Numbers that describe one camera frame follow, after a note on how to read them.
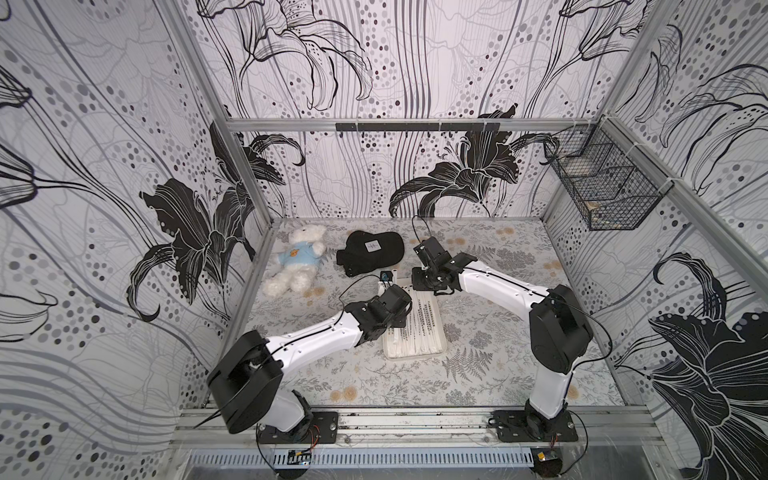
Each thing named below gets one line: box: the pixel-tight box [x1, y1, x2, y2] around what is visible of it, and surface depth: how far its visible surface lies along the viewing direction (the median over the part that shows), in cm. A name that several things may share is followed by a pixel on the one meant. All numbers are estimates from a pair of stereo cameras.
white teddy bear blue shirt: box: [262, 224, 327, 298], surface depth 100 cm
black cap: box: [336, 230, 405, 277], surface depth 107 cm
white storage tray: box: [382, 285, 448, 361], surface depth 88 cm
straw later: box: [427, 297, 440, 352], surface depth 92 cm
